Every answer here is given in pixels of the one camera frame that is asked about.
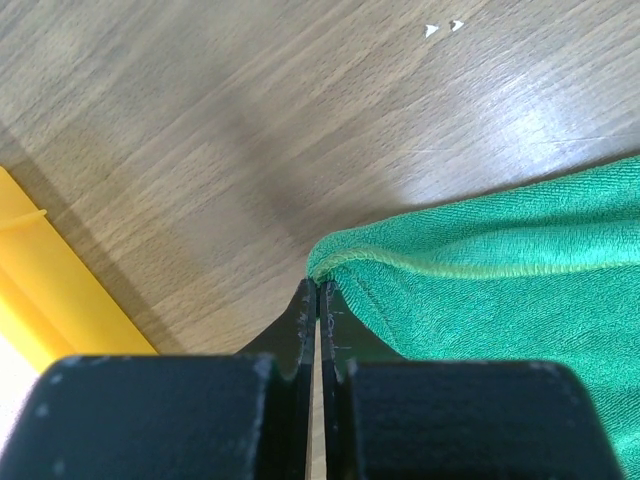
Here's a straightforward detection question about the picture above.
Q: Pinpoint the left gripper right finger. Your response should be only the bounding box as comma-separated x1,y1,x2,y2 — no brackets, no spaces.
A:
319,282,406,479

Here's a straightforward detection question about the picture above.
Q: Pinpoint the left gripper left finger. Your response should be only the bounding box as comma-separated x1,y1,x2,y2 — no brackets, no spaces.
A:
239,279,317,479

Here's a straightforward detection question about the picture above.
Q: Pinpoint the green towel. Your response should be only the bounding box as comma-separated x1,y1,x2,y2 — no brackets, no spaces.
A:
307,157,639,479

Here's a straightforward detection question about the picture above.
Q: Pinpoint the yellow plastic tray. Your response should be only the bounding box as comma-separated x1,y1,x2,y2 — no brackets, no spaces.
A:
1,170,156,372

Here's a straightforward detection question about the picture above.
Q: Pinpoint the pink towel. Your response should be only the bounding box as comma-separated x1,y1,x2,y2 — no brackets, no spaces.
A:
0,336,38,441

